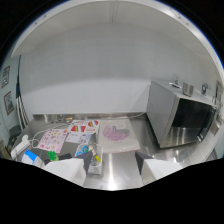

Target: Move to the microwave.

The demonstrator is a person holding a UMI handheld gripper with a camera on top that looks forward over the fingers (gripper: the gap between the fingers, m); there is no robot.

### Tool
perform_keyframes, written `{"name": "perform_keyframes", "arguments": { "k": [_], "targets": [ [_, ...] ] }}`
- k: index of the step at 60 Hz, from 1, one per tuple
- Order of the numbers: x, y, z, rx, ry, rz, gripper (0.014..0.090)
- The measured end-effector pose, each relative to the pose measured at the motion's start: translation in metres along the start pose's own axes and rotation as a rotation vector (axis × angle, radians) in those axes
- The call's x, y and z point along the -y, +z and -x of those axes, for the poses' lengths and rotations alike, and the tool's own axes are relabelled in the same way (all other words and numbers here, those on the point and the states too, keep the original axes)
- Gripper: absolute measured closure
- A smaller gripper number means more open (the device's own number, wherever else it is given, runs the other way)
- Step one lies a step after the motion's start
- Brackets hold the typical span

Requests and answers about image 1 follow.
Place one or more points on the white printed paper sheet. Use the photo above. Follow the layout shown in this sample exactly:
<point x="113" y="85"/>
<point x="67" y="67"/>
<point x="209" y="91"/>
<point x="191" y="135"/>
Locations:
<point x="77" y="137"/>

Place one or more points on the framed wall picture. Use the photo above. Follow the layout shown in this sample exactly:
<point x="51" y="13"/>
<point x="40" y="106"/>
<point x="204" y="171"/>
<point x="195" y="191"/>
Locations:
<point x="9" y="102"/>
<point x="5" y="76"/>

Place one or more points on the small metal box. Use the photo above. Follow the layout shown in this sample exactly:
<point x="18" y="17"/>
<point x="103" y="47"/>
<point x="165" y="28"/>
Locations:
<point x="187" y="89"/>

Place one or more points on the stainless steel microwave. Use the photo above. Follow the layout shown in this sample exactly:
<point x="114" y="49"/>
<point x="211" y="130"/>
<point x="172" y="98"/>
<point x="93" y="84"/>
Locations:
<point x="181" y="115"/>

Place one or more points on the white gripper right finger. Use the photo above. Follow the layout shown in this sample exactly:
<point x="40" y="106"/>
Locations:
<point x="156" y="168"/>

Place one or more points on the pink patterned paper sheet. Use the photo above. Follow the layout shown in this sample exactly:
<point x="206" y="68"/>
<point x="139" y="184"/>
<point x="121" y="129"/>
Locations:
<point x="117" y="134"/>

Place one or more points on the white power adapter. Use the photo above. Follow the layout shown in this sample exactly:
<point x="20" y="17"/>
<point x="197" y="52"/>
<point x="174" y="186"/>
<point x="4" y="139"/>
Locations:
<point x="20" y="146"/>

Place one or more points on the clear plastic toy container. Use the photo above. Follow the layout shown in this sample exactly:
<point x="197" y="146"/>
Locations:
<point x="91" y="156"/>

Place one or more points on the blue and white packet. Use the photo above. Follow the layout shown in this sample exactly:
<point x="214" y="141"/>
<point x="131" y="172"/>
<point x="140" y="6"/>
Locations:
<point x="31" y="157"/>

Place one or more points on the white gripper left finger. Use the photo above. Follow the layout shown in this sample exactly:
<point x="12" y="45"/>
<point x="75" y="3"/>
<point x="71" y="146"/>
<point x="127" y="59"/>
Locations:
<point x="68" y="168"/>

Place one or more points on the black leaning boards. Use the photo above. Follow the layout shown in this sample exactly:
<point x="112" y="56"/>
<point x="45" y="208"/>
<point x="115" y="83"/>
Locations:
<point x="21" y="106"/>

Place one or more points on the pink sticker sheet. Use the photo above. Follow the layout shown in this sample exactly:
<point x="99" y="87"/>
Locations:
<point x="52" y="139"/>

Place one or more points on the red triangle card sheet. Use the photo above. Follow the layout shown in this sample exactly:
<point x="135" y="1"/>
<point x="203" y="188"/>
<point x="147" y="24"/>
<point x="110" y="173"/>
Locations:
<point x="84" y="126"/>

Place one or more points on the green toy block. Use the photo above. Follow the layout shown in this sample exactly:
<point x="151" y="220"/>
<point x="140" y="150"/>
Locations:
<point x="52" y="155"/>

